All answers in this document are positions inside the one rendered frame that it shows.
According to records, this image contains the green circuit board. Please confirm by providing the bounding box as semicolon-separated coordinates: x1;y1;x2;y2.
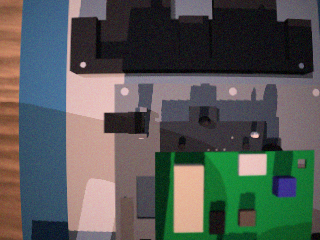
155;150;314;240

